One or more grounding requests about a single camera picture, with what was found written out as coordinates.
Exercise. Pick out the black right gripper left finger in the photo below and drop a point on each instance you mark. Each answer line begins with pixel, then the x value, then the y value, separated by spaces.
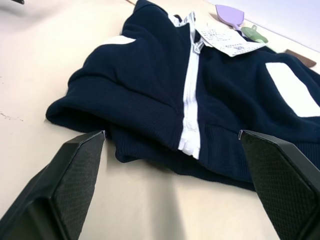
pixel 62 185

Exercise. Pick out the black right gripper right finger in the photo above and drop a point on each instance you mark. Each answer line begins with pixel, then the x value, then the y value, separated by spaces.
pixel 282 185

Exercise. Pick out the navy blue zip jacket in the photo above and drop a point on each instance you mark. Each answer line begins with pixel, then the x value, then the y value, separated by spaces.
pixel 155 100

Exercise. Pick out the brown wooden utensil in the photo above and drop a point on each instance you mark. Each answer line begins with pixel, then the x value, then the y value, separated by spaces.
pixel 301 58

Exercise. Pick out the green plastic utensil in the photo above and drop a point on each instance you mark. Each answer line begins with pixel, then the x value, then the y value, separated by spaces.
pixel 253 33

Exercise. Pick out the white paper garment tag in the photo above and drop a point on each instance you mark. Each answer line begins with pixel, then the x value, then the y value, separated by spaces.
pixel 225 40

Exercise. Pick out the purple plastic spatula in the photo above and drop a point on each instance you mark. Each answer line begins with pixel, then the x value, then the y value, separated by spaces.
pixel 228 13

